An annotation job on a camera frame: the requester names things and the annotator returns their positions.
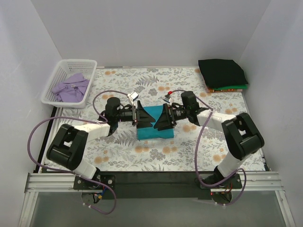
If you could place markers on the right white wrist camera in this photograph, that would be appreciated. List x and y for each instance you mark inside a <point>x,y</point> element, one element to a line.
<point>167,98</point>

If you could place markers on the black folded t shirt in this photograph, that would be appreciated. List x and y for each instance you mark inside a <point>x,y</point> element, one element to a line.
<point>221,73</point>

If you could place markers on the floral table mat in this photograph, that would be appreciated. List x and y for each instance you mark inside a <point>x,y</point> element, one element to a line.
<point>191,148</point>

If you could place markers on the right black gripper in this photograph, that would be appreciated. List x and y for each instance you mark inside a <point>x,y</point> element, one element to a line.
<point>169,115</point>

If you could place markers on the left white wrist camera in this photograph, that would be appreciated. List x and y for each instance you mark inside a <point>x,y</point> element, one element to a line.
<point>132,97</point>

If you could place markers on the aluminium frame rail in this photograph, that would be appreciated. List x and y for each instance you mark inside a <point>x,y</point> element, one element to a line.
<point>60,182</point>

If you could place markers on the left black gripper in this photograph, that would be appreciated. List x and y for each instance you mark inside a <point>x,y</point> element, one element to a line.
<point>135,115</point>

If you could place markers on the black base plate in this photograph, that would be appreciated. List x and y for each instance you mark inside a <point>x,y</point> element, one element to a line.
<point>154,185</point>

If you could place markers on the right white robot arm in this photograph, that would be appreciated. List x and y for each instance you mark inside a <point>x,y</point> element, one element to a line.
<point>241,134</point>

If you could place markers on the teal t shirt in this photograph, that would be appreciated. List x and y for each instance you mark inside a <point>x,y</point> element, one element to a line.
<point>150,132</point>

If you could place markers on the purple t shirt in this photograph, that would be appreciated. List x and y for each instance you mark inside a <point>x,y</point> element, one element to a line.
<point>72,90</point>

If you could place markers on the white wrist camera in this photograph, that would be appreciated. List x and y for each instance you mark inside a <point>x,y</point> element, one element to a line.
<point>132,97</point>
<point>167,98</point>

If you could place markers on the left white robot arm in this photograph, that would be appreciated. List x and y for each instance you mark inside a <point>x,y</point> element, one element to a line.
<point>68,145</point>

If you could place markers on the white plastic basket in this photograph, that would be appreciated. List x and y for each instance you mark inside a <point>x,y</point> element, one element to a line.
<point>63,70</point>

